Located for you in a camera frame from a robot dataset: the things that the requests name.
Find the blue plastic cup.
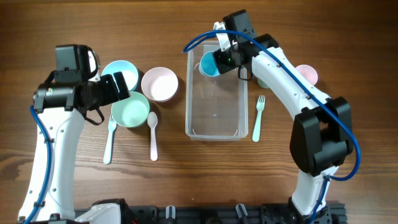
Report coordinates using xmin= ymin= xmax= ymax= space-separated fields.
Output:
xmin=199 ymin=51 xmax=220 ymax=77

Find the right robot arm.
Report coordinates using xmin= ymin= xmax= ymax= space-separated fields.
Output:
xmin=205 ymin=9 xmax=361 ymax=223

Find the left blue cable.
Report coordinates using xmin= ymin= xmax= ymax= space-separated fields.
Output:
xmin=23 ymin=105 xmax=53 ymax=224

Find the green plastic cup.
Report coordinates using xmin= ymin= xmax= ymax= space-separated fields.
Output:
xmin=257 ymin=78 xmax=269 ymax=89

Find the blue plastic bowl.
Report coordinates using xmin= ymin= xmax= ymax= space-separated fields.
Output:
xmin=102 ymin=60 xmax=139 ymax=91

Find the green plastic fork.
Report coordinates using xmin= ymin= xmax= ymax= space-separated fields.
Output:
xmin=252 ymin=95 xmax=265 ymax=142

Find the pink plastic bowl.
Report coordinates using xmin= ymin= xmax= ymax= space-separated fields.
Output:
xmin=141 ymin=67 xmax=178 ymax=102

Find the green plastic bowl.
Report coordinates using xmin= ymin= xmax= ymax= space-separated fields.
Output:
xmin=111 ymin=91 xmax=150 ymax=128

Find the pink plastic cup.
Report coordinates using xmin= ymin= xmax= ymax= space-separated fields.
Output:
xmin=296 ymin=65 xmax=318 ymax=85

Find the right blue cable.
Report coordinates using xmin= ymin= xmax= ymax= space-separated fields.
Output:
xmin=182 ymin=29 xmax=362 ymax=224

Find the light blue plastic fork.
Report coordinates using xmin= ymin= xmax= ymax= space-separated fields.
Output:
xmin=103 ymin=115 xmax=118 ymax=165

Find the clear plastic storage container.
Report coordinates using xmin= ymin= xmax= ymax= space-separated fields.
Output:
xmin=185 ymin=40 xmax=248 ymax=141

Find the pink plastic spoon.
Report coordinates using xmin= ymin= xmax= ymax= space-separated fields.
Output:
xmin=147 ymin=111 xmax=158 ymax=161

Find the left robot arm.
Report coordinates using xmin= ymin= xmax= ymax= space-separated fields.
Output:
xmin=17 ymin=44 xmax=130 ymax=223

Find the blue cable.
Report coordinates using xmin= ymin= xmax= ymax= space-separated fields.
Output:
xmin=23 ymin=105 xmax=53 ymax=224
xmin=182 ymin=29 xmax=362 ymax=224

